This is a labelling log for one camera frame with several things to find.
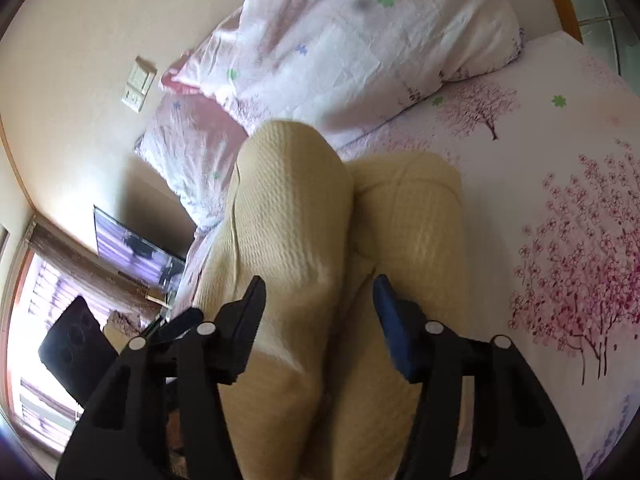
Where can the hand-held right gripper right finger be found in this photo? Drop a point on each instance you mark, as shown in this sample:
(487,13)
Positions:
(397,325)

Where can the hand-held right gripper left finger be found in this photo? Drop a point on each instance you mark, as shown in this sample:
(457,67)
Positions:
(247,315)

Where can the cream waffle knit jacket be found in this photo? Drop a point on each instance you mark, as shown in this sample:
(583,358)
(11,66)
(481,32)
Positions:
(295,220)

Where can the black flat screen television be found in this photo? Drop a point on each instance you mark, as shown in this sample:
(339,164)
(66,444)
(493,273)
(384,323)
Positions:
(130,245)

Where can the floral white pillow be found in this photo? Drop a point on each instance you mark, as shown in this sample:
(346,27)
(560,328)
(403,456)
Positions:
(360,45)
(195,160)

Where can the brown curtain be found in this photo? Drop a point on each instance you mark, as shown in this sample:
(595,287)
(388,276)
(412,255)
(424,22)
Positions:
(90,270)

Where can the pink floral bed sheet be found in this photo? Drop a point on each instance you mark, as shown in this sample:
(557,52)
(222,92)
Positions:
(500,160)

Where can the bright window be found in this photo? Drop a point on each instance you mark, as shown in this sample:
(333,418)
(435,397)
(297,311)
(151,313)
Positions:
(35,320)

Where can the white wall socket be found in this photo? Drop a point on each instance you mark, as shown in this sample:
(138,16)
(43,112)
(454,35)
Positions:
(134,99)

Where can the white wall switch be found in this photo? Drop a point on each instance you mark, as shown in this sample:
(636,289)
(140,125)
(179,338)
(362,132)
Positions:
(143,74)

